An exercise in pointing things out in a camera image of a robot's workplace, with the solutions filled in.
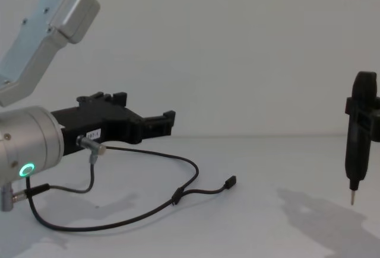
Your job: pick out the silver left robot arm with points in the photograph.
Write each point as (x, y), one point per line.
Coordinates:
(32, 139)

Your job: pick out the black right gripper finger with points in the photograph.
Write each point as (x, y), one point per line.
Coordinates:
(368, 127)

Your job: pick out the black electric screwdriver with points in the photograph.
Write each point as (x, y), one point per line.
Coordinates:
(357, 157)

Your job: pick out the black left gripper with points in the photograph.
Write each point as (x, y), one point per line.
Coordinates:
(89, 118)

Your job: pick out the white table cloth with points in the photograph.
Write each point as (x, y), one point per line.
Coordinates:
(225, 198)

